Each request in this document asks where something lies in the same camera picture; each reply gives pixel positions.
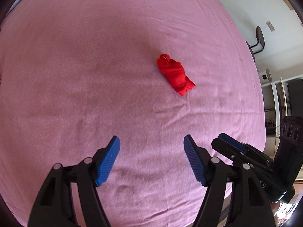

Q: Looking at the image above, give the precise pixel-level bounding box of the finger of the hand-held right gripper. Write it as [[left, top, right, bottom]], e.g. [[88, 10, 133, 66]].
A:
[[211, 133, 251, 167]]

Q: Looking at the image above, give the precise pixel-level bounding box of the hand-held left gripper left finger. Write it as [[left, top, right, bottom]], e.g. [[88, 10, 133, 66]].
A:
[[27, 135, 121, 227]]

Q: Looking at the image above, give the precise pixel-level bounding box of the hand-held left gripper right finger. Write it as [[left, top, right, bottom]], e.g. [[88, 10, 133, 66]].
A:
[[183, 134, 276, 227]]

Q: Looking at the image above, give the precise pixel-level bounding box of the red knotted sock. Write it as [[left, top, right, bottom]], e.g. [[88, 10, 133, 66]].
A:
[[157, 54, 196, 96]]

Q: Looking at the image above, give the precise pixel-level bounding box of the dark screen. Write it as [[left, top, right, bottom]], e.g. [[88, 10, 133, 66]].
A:
[[286, 79, 303, 118]]

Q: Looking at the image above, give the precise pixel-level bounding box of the white shelf unit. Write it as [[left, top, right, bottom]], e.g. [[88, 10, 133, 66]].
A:
[[260, 77, 303, 139]]

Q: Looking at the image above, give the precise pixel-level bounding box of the pink bed sheet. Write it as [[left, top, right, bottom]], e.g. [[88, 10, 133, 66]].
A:
[[0, 0, 266, 227]]

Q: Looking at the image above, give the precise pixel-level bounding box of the black chair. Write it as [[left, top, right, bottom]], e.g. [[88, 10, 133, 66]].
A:
[[246, 26, 266, 63]]

